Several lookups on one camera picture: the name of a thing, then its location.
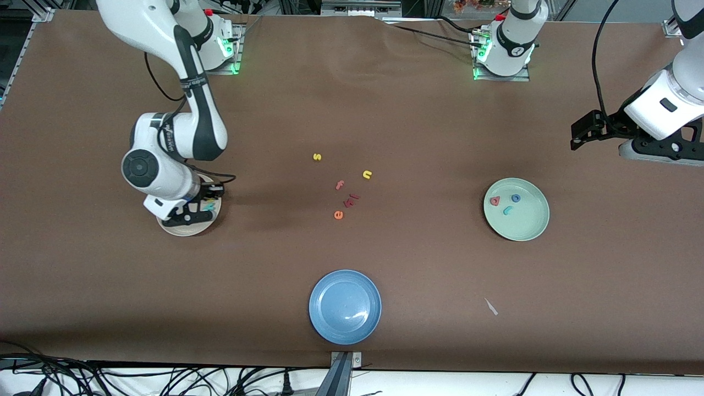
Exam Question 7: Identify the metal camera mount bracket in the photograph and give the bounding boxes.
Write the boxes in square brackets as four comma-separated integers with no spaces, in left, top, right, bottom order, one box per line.
[315,351,364,396]

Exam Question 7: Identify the light green plate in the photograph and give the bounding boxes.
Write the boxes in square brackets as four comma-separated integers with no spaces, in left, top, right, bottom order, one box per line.
[483,177,551,242]

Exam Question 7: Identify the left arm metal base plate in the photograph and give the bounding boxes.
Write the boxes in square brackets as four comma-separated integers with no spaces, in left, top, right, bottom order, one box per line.
[472,27,532,83]

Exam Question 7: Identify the grey metal frame bar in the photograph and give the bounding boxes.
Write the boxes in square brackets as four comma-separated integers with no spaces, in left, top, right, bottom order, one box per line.
[321,0,403,17]

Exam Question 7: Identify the black cable on table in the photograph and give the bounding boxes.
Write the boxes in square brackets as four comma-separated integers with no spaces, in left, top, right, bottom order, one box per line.
[437,15,478,35]
[393,25,478,45]

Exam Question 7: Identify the orange dried flowers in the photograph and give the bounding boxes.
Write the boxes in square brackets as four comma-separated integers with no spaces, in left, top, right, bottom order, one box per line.
[454,0,509,13]

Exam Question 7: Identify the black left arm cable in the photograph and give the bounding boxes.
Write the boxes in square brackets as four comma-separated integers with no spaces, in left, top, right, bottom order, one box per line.
[591,0,621,119]

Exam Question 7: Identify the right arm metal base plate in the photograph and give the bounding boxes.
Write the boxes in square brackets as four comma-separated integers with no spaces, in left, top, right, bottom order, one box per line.
[198,22,246,75]

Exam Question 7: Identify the beige brown plate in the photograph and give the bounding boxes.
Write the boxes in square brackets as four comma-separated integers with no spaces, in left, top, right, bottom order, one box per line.
[157,174,222,237]

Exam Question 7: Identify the tangled black floor cables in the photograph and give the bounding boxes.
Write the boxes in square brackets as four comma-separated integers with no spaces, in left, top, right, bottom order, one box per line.
[0,341,331,396]

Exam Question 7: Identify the blue plate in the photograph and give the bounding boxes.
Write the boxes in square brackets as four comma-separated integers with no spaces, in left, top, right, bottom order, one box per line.
[309,269,382,346]

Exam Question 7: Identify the black floor cable loop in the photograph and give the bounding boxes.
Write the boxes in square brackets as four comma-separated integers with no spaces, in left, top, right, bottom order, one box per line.
[569,373,596,396]

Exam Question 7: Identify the brown table cover sheet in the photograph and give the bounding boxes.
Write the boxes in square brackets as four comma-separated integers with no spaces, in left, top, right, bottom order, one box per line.
[0,10,704,376]

